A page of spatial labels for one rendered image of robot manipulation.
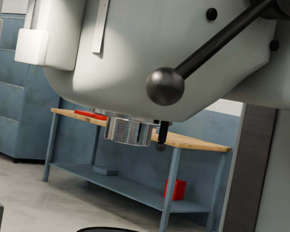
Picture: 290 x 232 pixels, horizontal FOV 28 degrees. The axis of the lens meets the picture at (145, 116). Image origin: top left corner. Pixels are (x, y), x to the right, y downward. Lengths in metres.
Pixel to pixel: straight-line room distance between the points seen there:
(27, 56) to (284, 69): 0.25
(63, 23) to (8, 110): 7.63
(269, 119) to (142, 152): 5.92
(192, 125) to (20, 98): 2.65
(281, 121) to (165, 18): 0.47
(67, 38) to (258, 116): 0.49
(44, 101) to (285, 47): 7.43
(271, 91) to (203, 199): 5.54
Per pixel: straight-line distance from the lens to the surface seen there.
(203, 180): 6.13
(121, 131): 0.56
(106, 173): 6.74
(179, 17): 0.49
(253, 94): 0.61
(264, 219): 0.93
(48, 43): 0.50
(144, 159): 6.79
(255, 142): 0.94
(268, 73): 0.60
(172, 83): 0.43
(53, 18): 0.50
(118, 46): 0.48
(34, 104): 7.90
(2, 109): 8.27
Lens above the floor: 1.34
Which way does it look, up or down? 3 degrees down
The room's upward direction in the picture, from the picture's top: 10 degrees clockwise
